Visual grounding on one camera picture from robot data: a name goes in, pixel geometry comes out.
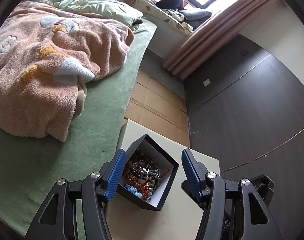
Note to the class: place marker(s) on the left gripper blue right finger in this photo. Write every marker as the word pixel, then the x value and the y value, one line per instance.
pixel 209 189

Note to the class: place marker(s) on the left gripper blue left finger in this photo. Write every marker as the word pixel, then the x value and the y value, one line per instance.
pixel 99 188

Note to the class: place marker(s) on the black jewelry box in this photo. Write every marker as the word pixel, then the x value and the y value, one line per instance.
pixel 148 174

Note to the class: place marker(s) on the flattened cardboard on floor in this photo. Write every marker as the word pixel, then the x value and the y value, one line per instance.
pixel 157 108

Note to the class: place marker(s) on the bed with green sheet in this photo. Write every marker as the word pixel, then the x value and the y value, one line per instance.
pixel 29 167

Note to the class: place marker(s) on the pink fleece blanket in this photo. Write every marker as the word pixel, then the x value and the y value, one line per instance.
pixel 47 56

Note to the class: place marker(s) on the right pink curtain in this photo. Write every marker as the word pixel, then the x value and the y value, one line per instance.
pixel 212 35

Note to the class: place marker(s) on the grey pillow on sill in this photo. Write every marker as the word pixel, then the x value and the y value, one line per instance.
pixel 195 17

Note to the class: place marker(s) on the floral window seat cushion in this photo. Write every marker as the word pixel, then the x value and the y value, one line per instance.
pixel 149 8

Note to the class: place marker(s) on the light green quilt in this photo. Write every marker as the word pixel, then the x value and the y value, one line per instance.
pixel 112 9

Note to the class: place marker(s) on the white wall socket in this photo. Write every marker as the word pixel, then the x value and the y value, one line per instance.
pixel 206 82

